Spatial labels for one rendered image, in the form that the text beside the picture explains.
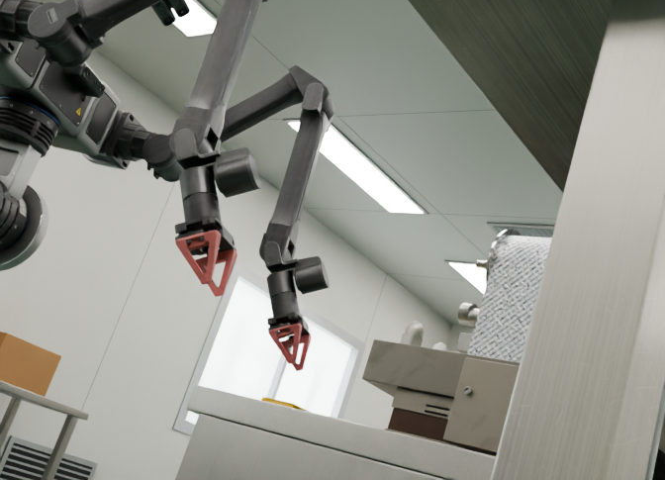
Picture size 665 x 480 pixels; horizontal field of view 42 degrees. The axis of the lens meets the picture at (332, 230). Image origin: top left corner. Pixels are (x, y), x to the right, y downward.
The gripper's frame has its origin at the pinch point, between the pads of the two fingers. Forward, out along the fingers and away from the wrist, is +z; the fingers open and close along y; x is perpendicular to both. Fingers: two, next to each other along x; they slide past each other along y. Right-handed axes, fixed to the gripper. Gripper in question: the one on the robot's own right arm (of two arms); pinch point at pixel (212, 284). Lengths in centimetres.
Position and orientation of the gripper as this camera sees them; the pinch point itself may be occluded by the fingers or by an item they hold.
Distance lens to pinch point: 136.5
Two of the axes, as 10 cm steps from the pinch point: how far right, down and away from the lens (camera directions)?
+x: -9.6, 2.6, 1.2
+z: 1.9, 8.9, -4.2
